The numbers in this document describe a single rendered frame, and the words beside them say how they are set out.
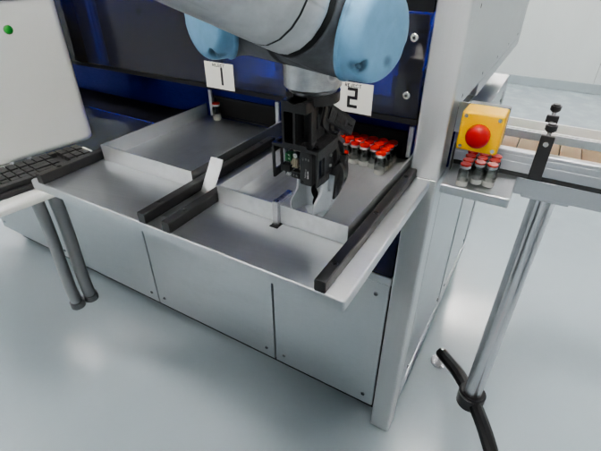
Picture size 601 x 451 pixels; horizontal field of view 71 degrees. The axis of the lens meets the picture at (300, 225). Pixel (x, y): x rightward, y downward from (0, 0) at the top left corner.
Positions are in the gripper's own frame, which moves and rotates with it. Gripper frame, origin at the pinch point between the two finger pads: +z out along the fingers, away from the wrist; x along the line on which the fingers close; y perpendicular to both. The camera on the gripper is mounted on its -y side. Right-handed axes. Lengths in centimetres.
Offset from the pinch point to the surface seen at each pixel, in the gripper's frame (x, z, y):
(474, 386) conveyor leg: 32, 73, -40
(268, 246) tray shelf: -4.5, 3.6, 7.9
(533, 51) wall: 2, 67, -485
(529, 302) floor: 45, 94, -111
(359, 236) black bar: 7.6, 1.7, 1.1
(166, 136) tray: -52, 4, -17
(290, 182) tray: -12.5, 3.8, -11.6
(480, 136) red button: 18.7, -7.9, -23.4
